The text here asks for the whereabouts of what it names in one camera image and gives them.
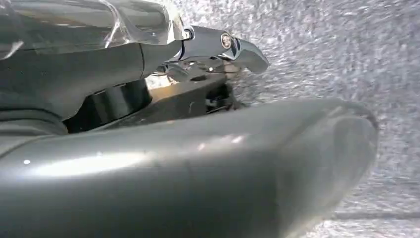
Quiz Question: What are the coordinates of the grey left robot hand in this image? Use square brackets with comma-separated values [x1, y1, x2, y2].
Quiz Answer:
[0, 0, 379, 238]

